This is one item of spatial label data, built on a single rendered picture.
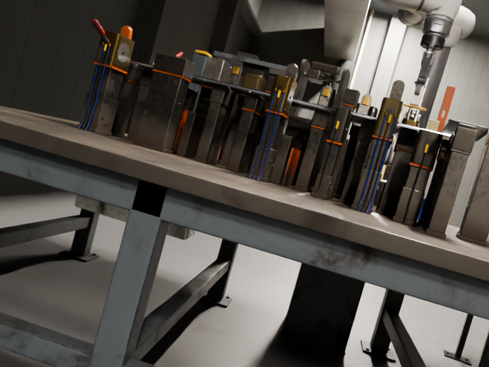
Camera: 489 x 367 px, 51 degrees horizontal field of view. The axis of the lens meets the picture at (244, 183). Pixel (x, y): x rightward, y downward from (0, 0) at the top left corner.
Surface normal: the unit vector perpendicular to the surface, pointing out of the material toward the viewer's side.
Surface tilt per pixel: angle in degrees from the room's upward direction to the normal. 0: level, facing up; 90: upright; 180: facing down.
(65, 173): 90
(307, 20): 90
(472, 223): 90
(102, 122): 90
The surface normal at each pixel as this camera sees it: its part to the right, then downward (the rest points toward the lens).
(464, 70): -0.15, 0.02
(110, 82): 0.92, 0.27
